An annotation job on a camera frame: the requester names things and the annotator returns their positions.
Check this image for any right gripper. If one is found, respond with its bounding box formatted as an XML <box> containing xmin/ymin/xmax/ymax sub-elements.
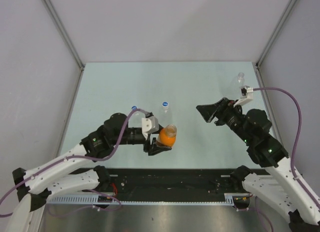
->
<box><xmin>195</xmin><ymin>97</ymin><xmax>252</xmax><ymax>144</ymax></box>

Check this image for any orange bottle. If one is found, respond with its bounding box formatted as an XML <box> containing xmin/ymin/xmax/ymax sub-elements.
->
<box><xmin>157</xmin><ymin>124</ymin><xmax>177</xmax><ymax>147</ymax></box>

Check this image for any clear plastic bottle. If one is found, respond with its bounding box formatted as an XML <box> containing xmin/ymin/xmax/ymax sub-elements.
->
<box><xmin>226</xmin><ymin>72</ymin><xmax>245</xmax><ymax>100</ymax></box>

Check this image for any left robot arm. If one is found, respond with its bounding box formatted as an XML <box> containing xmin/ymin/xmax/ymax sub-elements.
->
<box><xmin>12</xmin><ymin>109</ymin><xmax>177</xmax><ymax>211</ymax></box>

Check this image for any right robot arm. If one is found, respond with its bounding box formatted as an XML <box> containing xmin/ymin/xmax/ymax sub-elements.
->
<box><xmin>196</xmin><ymin>97</ymin><xmax>320</xmax><ymax>231</ymax></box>

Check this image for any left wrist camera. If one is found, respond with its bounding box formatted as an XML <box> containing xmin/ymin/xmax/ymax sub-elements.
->
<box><xmin>141</xmin><ymin>113</ymin><xmax>160</xmax><ymax>140</ymax></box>

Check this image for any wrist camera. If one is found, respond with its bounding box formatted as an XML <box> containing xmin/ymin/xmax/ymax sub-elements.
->
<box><xmin>141</xmin><ymin>113</ymin><xmax>160</xmax><ymax>140</ymax></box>
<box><xmin>234</xmin><ymin>86</ymin><xmax>254</xmax><ymax>106</ymax></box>

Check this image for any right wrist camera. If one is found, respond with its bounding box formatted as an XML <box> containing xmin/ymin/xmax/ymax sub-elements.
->
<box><xmin>234</xmin><ymin>86</ymin><xmax>254</xmax><ymax>106</ymax></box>

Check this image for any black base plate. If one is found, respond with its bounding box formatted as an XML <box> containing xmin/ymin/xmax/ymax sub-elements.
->
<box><xmin>81</xmin><ymin>168</ymin><xmax>276</xmax><ymax>195</ymax></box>

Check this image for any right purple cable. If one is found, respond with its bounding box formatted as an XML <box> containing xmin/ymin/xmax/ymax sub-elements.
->
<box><xmin>251</xmin><ymin>86</ymin><xmax>320</xmax><ymax>210</ymax></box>

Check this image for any slotted cable duct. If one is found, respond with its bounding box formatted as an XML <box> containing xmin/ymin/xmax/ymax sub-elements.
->
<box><xmin>47</xmin><ymin>190</ymin><xmax>251</xmax><ymax>207</ymax></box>

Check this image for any right aluminium frame post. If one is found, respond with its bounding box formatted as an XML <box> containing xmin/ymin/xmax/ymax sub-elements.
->
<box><xmin>254</xmin><ymin>0</ymin><xmax>299</xmax><ymax>69</ymax></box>

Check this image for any aluminium frame post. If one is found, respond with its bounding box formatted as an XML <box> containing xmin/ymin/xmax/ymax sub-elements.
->
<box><xmin>254</xmin><ymin>0</ymin><xmax>299</xmax><ymax>69</ymax></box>
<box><xmin>41</xmin><ymin>0</ymin><xmax>85</xmax><ymax>71</ymax></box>

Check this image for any left aluminium frame post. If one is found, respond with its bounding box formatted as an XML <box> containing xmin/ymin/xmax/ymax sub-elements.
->
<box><xmin>41</xmin><ymin>0</ymin><xmax>85</xmax><ymax>71</ymax></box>

